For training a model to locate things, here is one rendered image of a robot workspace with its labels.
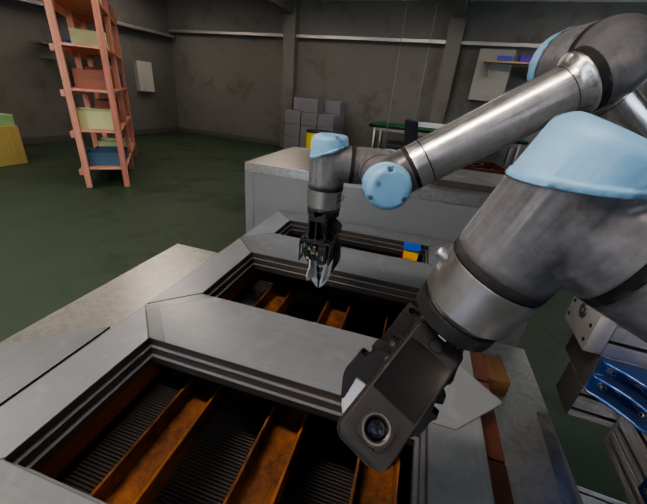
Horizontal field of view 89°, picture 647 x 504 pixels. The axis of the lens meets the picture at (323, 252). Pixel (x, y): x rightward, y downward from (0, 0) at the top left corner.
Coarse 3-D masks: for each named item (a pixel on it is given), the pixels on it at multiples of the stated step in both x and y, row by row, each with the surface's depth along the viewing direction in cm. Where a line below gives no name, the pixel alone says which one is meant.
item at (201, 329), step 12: (216, 300) 81; (228, 300) 81; (204, 312) 76; (216, 312) 77; (228, 312) 77; (192, 324) 72; (204, 324) 72; (216, 324) 73; (180, 336) 68; (192, 336) 69; (204, 336) 69; (192, 348) 66
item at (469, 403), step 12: (456, 372) 66; (456, 384) 63; (468, 384) 63; (480, 384) 63; (456, 396) 60; (468, 396) 61; (480, 396) 61; (456, 408) 58; (468, 408) 58; (480, 408) 58; (456, 420) 56; (468, 420) 56
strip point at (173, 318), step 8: (176, 304) 78; (184, 304) 78; (192, 304) 79; (200, 304) 79; (160, 312) 75; (168, 312) 75; (176, 312) 75; (184, 312) 76; (192, 312) 76; (168, 320) 73; (176, 320) 73; (184, 320) 73; (168, 328) 70; (176, 328) 71; (168, 336) 68
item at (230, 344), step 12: (240, 312) 77; (252, 312) 78; (264, 312) 78; (228, 324) 73; (240, 324) 74; (252, 324) 74; (264, 324) 74; (216, 336) 69; (228, 336) 70; (240, 336) 70; (252, 336) 70; (204, 348) 66; (216, 348) 66; (228, 348) 67; (240, 348) 67; (228, 360) 64
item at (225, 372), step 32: (288, 224) 135; (256, 256) 106; (224, 288) 92; (352, 288) 99; (384, 288) 97; (416, 288) 95; (160, 320) 73; (160, 352) 67; (192, 352) 65; (96, 384) 57; (128, 384) 62; (224, 384) 64; (256, 384) 63; (288, 384) 61; (64, 416) 52; (32, 448) 48; (416, 448) 54; (416, 480) 50
